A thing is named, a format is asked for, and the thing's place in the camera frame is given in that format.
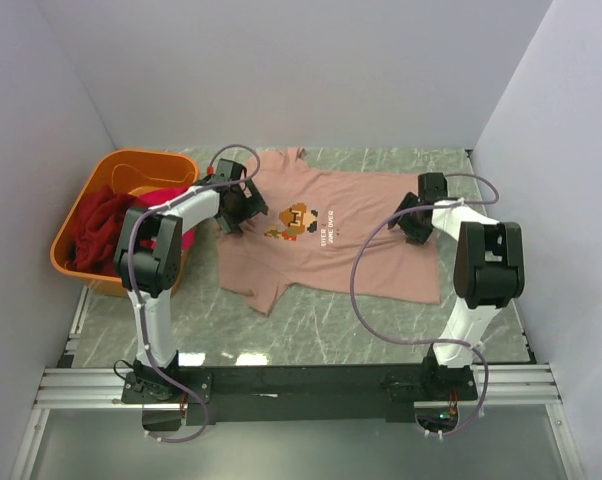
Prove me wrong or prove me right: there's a dusty pink printed t-shirt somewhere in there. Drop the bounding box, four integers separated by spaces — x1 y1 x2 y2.
217 147 440 314

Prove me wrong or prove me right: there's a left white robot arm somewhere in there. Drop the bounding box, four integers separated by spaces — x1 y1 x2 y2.
114 159 268 402

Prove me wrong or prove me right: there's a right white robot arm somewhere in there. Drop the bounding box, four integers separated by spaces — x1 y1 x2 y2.
388 173 525 399

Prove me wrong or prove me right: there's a magenta t-shirt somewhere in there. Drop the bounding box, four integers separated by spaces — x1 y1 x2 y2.
130 186 197 251

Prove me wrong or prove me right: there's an orange plastic basket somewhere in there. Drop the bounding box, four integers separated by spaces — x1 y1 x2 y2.
50 149 199 297

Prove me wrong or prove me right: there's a dark red t-shirt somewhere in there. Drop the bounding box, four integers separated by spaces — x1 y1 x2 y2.
70 185 146 276

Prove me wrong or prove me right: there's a black base beam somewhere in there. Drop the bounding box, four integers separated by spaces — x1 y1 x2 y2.
121 363 478 426

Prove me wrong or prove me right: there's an aluminium rail frame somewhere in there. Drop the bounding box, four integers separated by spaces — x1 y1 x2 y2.
8 284 187 480

